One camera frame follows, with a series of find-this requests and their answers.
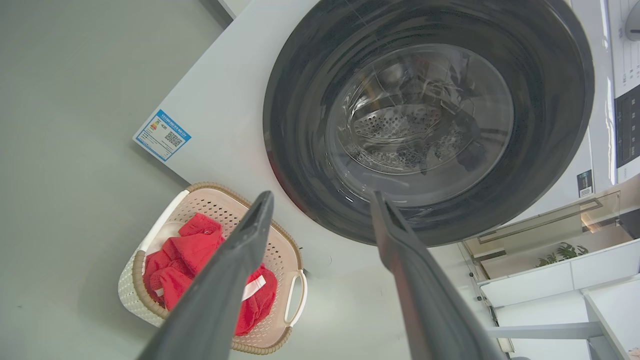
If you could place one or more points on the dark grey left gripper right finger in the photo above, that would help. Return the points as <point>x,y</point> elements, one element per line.
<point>425,300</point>

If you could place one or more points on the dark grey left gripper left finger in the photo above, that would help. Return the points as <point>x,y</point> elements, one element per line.
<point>210,295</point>

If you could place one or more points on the cream perforated laundry basket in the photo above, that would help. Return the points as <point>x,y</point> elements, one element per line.
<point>280,260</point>

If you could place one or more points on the red garment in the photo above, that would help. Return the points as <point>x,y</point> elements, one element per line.
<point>185,260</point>

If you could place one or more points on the white counter cabinet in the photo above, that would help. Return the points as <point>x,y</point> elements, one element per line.
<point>555,277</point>

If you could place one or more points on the green potted plant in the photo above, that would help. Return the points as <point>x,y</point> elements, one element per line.
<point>562,253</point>

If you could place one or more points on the blue energy label sticker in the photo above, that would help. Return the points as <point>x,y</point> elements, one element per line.
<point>162,135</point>

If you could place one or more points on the white front-load washing machine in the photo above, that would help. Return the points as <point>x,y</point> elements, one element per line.
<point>230,115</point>

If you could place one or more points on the dark round washing machine door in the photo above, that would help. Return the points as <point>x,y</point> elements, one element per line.
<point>428,117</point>

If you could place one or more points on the white table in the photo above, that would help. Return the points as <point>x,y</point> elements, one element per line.
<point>612,315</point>

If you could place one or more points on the small black label sticker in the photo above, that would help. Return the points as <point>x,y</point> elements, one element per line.
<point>584,183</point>

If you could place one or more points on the washing machine control dial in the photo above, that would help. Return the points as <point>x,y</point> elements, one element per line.
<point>633,22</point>

